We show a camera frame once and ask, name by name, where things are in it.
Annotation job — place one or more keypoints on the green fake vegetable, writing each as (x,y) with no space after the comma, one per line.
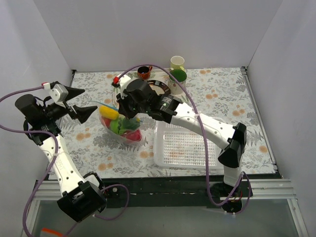
(131,124)

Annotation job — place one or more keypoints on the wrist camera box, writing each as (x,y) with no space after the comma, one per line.
(121,83)
(58,94)

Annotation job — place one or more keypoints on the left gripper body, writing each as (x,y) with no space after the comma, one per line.
(69,103)

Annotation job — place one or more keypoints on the clear zip top bag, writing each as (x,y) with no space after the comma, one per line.
(124,130)

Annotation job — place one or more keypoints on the small orange brown cup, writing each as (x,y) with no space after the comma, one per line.
(144,72)

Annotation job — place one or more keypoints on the floral mug green inside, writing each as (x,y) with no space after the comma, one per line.
(176,81)

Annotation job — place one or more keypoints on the white perforated plastic basket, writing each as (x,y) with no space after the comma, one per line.
(177,147)

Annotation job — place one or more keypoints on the yellow fake corn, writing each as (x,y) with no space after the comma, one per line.
(108,113)

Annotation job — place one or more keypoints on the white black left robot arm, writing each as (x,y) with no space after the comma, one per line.
(81,196)

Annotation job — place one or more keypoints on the pale yellow green mug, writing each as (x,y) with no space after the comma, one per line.
(177,62)

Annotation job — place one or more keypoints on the floral table mat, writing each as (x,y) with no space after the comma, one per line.
(221,93)

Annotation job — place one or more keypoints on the dark rimmed ceramic plate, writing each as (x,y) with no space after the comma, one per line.
(159,87)

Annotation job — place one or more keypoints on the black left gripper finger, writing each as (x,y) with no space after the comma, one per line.
(83,113)
(73,92)

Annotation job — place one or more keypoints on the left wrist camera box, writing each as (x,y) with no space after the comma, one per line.
(58,94)

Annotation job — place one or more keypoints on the floral serving tray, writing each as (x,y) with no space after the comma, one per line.
(154,76)

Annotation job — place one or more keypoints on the aluminium frame rail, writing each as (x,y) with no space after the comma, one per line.
(146,201)

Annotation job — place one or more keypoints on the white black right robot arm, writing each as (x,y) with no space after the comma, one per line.
(231,139)

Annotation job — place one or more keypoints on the red fake fruit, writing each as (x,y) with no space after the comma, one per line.
(132,136)

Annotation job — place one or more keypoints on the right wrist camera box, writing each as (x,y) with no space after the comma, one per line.
(121,83)

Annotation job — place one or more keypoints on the lime green fake fruit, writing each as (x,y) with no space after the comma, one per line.
(116,126)

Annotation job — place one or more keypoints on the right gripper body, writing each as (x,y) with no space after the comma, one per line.
(124,108)

